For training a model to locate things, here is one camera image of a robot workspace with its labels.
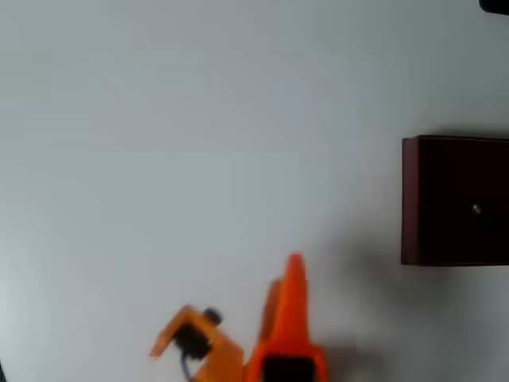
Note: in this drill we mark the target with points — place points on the small dark toy figure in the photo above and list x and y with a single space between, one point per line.
477 210

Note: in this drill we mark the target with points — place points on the dark red cardboard box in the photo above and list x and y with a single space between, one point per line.
445 191

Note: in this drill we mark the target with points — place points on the black object at corner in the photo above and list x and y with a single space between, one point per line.
496 5

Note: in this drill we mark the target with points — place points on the orange camera mount with camera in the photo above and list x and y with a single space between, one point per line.
214 350

